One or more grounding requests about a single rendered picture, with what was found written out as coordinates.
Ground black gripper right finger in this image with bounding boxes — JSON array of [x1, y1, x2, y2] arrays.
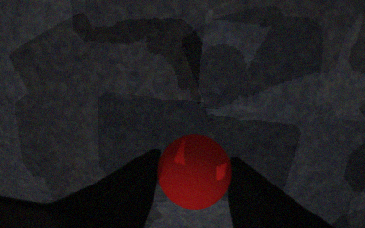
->
[[227, 157, 336, 228]]

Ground red ball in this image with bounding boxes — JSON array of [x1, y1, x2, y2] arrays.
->
[[157, 134, 232, 210]]

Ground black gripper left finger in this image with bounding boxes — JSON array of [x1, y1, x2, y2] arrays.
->
[[0, 149, 161, 228]]

